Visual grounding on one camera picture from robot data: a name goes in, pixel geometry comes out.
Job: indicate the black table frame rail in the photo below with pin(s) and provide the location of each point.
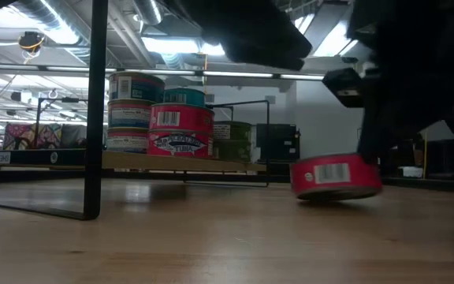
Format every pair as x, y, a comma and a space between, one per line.
34, 175

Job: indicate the teal label tuna can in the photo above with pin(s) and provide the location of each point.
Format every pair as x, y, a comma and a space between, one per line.
183, 97

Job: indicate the silver ventilation duct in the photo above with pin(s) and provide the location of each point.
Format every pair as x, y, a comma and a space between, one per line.
53, 21

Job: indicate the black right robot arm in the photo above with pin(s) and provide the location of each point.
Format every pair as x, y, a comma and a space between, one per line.
428, 23

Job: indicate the grey fabric bin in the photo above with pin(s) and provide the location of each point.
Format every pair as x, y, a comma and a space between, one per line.
73, 136

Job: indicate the black orange hanging reel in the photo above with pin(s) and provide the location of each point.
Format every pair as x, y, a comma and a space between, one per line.
31, 40

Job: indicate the colourful patterned fabric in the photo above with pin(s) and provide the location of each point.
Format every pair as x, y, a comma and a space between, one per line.
32, 136

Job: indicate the red label albacore tuna can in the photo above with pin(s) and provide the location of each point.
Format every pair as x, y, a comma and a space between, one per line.
181, 117
335, 177
179, 144

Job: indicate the pale grey panel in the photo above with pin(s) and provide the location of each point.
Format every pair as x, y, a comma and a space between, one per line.
437, 132

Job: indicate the long ceiling light bar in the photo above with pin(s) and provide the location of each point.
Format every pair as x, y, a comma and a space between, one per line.
53, 68

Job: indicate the black equipment rack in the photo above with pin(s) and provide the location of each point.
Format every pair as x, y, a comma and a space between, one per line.
278, 142

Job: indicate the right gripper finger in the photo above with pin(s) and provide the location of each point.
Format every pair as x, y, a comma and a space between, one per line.
373, 138

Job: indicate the green label fish can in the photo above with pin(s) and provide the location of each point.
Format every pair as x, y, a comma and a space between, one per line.
233, 150
233, 130

